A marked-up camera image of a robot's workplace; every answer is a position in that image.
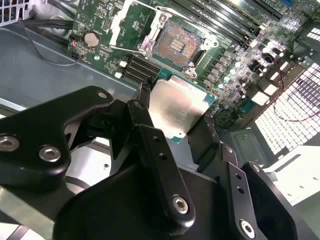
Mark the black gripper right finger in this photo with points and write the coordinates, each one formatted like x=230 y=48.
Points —
x=233 y=172

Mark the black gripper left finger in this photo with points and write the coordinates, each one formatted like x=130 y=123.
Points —
x=160 y=162

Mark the silver CPU with green rim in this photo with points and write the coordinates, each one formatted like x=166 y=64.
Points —
x=175 y=105

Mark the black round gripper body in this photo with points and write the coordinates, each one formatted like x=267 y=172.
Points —
x=112 y=212

